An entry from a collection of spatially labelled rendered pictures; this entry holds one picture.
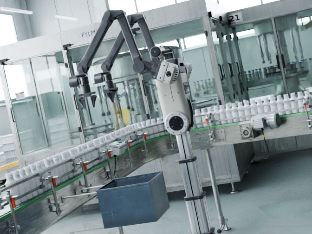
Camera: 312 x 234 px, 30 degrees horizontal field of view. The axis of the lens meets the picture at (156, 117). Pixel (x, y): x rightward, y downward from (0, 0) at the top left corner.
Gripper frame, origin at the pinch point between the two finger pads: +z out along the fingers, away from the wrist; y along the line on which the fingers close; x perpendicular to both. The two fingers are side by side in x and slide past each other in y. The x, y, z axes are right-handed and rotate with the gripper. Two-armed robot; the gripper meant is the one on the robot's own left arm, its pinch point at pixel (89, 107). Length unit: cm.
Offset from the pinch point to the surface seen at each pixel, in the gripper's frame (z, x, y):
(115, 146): 30.0, 24.9, 3.2
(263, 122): 39, 128, 95
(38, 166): 26, -60, -12
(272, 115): 35, 129, 102
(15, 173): 25, -84, -13
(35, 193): 39, -72, -10
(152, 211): 61, -52, 45
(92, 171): 42.0, 4.1, -7.9
